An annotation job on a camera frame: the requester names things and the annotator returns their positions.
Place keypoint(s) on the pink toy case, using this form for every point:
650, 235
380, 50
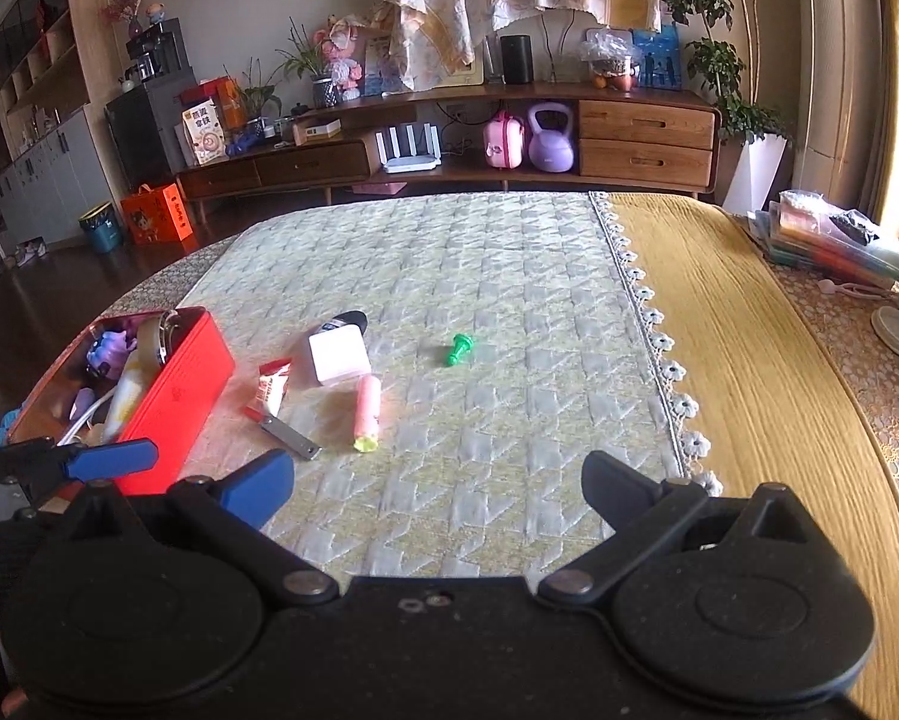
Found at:
504, 141

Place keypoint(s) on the red metal tin box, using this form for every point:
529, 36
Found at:
172, 414

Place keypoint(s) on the orange gift bag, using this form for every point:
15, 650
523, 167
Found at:
156, 215

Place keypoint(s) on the blue cloth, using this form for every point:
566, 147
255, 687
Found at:
6, 424

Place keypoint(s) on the white wifi router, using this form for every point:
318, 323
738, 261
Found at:
408, 148

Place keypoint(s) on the purple monster toy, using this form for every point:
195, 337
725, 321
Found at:
106, 358

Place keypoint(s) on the wooden TV cabinet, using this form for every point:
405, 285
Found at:
667, 140

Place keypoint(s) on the quilted cream table mat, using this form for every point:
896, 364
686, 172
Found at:
478, 467

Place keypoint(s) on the pink doll figure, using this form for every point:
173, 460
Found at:
337, 42

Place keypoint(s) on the black cylinder speaker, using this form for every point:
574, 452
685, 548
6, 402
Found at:
517, 58

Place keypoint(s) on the potted green tree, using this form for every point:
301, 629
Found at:
727, 62

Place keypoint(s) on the stack of colourful folders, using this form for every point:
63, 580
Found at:
805, 231

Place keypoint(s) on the teal waste bin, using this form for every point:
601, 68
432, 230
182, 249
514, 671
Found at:
102, 229

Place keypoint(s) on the green plastic push pin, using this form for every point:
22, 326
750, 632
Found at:
461, 347

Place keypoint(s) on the gold round tin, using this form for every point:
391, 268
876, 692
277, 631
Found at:
156, 338

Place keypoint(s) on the red white snack packet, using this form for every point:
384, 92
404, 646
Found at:
272, 385

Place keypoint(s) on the purple kettlebell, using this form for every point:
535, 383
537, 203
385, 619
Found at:
550, 149

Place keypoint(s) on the blue gift bag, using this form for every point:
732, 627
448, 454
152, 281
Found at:
660, 64

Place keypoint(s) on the white yellow lotion bottle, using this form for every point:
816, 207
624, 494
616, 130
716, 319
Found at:
138, 374

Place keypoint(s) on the cereal box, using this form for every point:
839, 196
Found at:
205, 132

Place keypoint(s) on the black mini fridge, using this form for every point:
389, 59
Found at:
143, 124

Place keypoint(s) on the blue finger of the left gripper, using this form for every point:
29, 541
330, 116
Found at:
110, 461

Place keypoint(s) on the bag of fruit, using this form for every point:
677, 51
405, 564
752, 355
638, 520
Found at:
612, 58

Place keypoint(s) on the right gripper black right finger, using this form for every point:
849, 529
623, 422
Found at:
620, 495

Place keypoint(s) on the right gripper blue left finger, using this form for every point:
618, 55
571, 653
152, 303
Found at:
255, 492

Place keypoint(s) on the pink sticky note pad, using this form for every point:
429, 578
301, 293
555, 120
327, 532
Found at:
338, 355

